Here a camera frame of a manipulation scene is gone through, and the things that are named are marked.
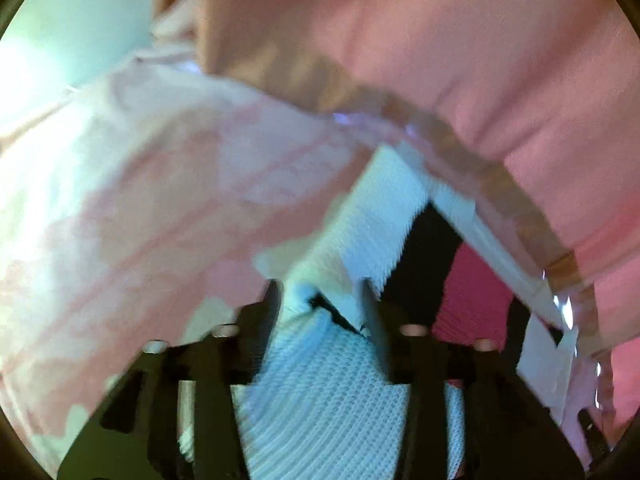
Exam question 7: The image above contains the white knitted sweater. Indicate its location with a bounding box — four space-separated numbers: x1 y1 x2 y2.
177 145 581 480

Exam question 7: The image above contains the white cloth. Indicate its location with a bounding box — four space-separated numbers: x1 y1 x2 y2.
150 0 206 76

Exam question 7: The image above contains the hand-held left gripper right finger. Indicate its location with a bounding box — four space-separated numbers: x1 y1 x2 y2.
360 282 586 480

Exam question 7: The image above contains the pink printed blanket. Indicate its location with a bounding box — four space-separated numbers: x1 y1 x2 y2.
0 55 381 466

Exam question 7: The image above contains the pink curtain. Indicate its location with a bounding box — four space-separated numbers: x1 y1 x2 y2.
152 0 640 446

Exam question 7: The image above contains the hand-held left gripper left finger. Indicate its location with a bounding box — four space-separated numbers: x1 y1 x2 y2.
57 280 286 480

